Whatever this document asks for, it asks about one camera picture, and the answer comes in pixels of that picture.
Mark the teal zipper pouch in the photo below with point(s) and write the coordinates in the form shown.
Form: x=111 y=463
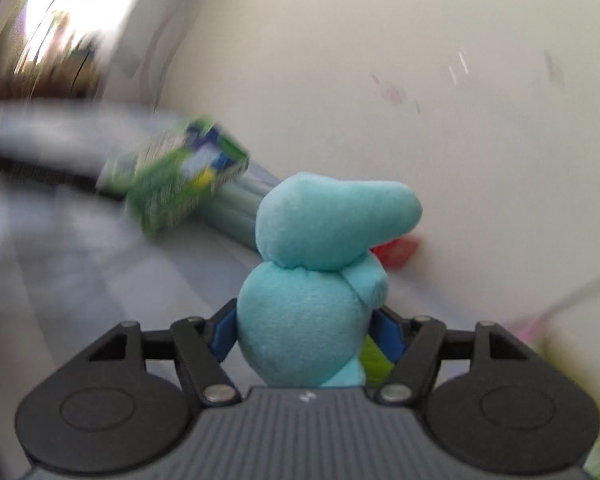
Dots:
x=235 y=205

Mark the teal plush toy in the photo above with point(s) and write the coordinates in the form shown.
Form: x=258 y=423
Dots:
x=300 y=280

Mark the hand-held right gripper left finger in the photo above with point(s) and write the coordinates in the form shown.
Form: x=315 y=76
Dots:
x=224 y=331

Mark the small red box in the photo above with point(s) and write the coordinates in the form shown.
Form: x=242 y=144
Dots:
x=396 y=252

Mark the green cardboard box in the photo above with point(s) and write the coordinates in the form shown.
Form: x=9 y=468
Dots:
x=172 y=180

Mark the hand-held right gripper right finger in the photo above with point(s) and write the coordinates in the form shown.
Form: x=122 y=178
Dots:
x=387 y=335

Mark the bright window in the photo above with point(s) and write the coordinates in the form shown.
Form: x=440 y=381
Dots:
x=75 y=5

